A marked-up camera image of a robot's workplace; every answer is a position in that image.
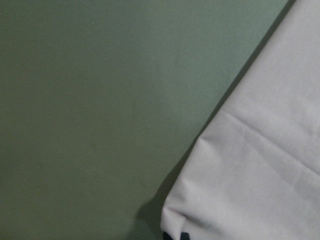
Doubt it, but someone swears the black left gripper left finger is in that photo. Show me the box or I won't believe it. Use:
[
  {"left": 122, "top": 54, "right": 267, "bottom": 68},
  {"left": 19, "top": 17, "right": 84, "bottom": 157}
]
[{"left": 162, "top": 232, "right": 173, "bottom": 240}]

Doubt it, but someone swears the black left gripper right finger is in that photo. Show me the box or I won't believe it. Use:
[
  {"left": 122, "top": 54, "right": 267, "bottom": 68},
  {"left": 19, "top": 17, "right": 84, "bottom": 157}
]
[{"left": 180, "top": 232, "right": 190, "bottom": 240}]

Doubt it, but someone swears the pink Snoopy t-shirt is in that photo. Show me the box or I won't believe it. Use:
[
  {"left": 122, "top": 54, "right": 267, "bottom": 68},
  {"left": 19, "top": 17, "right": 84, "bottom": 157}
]
[{"left": 160, "top": 0, "right": 320, "bottom": 240}]

